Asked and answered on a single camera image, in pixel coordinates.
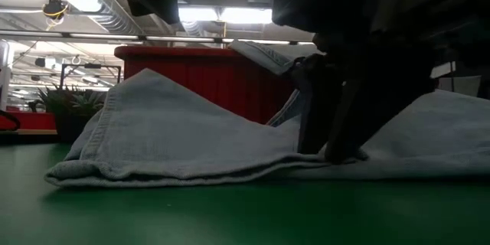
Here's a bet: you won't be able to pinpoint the white column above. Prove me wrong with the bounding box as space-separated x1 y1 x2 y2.
0 40 12 112

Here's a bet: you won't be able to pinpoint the green table mat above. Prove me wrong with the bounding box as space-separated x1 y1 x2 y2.
0 143 490 245

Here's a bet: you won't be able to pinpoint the red low bench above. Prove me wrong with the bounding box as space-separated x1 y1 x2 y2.
0 110 57 131

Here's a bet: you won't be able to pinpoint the yellow black cable reel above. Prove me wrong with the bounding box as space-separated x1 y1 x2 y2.
41 0 70 20

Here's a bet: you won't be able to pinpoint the red plastic laundry basket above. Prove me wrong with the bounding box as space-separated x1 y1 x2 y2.
113 45 303 126

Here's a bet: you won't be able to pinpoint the light blue denim jeans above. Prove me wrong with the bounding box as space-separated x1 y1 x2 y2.
44 40 490 188

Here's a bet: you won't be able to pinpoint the small succulent plant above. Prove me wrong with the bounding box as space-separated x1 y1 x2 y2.
36 83 108 142

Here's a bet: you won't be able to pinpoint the long linear light bar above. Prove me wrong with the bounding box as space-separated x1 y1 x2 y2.
0 30 315 46

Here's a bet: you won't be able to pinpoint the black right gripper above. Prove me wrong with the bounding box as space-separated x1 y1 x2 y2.
272 0 437 155

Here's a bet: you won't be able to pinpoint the white board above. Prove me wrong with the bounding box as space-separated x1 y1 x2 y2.
436 75 482 96

